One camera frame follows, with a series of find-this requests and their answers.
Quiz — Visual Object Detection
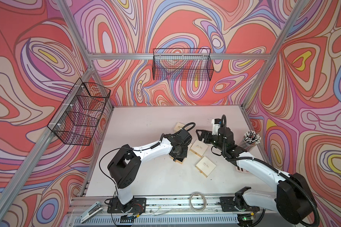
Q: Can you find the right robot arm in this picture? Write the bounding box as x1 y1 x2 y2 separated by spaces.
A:
196 115 321 227

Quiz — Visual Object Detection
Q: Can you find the small cream jewelry box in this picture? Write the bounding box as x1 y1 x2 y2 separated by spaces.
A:
173 123 185 132

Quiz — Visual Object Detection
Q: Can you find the black wire basket back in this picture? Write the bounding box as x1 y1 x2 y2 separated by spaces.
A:
152 47 214 81

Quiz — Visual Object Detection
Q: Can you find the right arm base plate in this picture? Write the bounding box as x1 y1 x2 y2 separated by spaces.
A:
219 196 260 212

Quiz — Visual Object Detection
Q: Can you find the cream jewelry box middle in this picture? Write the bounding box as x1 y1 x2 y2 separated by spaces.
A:
190 140 209 158

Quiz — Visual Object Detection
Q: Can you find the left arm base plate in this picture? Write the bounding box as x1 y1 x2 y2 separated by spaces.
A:
107 197 146 214

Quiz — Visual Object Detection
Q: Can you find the cream jewelry box front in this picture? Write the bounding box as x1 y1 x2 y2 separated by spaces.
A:
195 157 216 177

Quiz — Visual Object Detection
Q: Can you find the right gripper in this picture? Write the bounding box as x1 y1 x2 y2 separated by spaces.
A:
196 130 225 151

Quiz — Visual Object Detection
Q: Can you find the coiled clear cable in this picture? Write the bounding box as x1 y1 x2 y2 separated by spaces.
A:
188 192 207 212

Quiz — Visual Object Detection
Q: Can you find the black wire basket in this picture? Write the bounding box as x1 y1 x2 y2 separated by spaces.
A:
47 79 111 146
152 47 214 81

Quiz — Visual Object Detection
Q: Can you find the cup of pencils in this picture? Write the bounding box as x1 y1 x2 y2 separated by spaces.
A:
239 131 261 151

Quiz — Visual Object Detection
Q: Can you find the black wire basket left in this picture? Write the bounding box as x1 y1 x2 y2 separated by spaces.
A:
47 79 111 146

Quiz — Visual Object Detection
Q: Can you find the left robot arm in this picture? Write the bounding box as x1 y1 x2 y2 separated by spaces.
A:
108 122 196 205

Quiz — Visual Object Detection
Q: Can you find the cream drawer jewelry box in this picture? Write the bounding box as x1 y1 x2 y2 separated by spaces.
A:
169 153 188 164

